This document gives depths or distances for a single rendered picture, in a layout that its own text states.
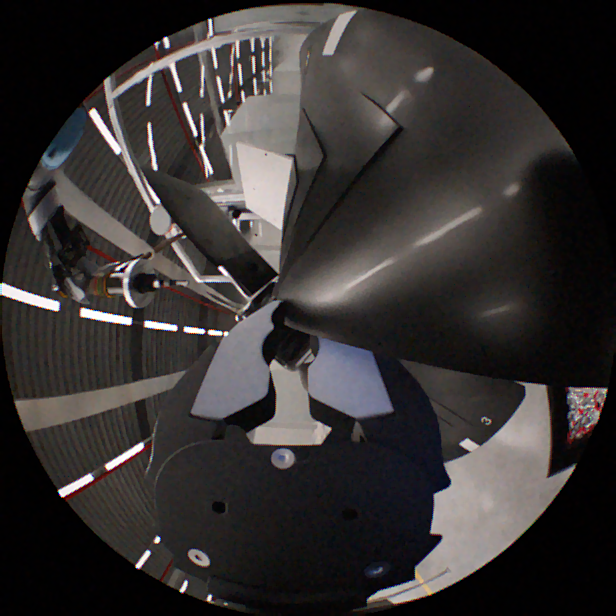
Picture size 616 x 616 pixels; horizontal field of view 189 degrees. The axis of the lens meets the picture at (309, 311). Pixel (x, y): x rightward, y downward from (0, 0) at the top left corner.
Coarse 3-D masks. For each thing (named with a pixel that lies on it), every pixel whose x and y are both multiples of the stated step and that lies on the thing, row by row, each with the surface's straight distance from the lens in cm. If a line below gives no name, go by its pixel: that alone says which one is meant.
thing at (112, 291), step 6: (108, 276) 38; (114, 276) 37; (120, 276) 35; (138, 276) 32; (144, 276) 32; (150, 276) 31; (156, 276) 32; (108, 282) 37; (114, 282) 36; (120, 282) 34; (138, 282) 32; (144, 282) 31; (150, 282) 31; (108, 288) 37; (114, 288) 36; (120, 288) 35; (138, 288) 32; (144, 288) 31; (150, 288) 31; (156, 288) 32; (108, 294) 38; (114, 294) 37; (120, 294) 36
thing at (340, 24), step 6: (348, 12) 11; (354, 12) 10; (342, 18) 11; (348, 18) 10; (336, 24) 11; (342, 24) 10; (336, 30) 10; (342, 30) 10; (330, 36) 11; (336, 36) 10; (330, 42) 10; (336, 42) 9; (330, 48) 10; (324, 54) 10; (330, 54) 10
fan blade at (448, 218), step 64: (320, 64) 11; (384, 64) 6; (448, 64) 4; (320, 128) 8; (384, 128) 4; (448, 128) 4; (512, 128) 3; (320, 192) 7; (384, 192) 4; (448, 192) 3; (512, 192) 3; (576, 192) 3; (320, 256) 7; (384, 256) 4; (448, 256) 3; (512, 256) 3; (576, 256) 3; (320, 320) 7; (384, 320) 4; (448, 320) 3; (512, 320) 3; (576, 320) 3; (576, 384) 4
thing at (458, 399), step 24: (432, 384) 27; (456, 384) 26; (480, 384) 27; (504, 384) 27; (456, 408) 28; (480, 408) 28; (504, 408) 29; (456, 432) 31; (480, 432) 31; (456, 456) 36
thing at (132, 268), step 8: (128, 264) 39; (136, 264) 32; (144, 264) 33; (120, 272) 39; (128, 272) 31; (136, 272) 32; (144, 272) 33; (152, 272) 35; (128, 280) 31; (136, 280) 32; (128, 288) 31; (136, 288) 32; (128, 296) 31; (136, 296) 32; (144, 296) 33; (152, 296) 35; (136, 304) 32; (144, 304) 33
